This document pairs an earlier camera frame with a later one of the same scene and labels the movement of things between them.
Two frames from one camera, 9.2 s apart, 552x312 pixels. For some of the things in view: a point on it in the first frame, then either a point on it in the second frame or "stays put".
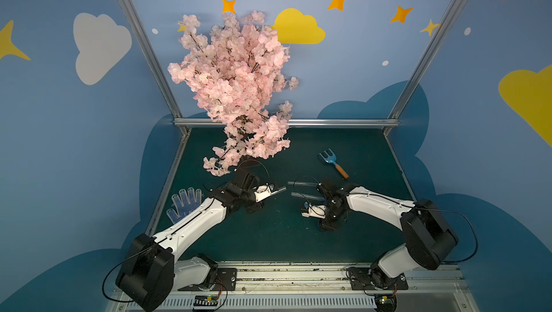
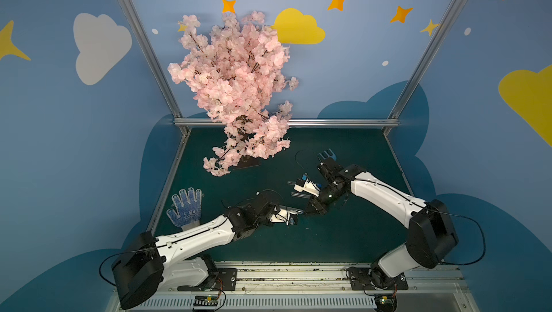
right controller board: [385, 303] stays put
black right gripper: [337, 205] -> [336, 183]
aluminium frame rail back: [307, 121] stays put
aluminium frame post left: [147, 41] stays put
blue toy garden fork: [331, 158] stays put
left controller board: [205, 300] stays put
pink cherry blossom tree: [236, 70] stays put
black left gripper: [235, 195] -> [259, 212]
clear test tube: [279, 190] -> [294, 210]
